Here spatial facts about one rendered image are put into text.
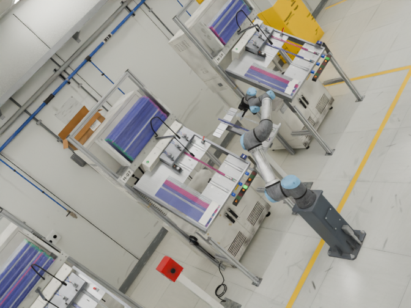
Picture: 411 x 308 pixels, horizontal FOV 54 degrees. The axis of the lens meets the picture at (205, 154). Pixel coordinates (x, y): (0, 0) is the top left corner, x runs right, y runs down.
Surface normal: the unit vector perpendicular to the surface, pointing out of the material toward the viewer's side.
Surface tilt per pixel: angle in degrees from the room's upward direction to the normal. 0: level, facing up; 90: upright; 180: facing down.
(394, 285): 0
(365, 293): 0
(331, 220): 90
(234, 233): 90
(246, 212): 90
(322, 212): 90
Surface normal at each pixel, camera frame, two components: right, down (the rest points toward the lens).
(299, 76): -0.09, -0.48
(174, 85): 0.53, -0.03
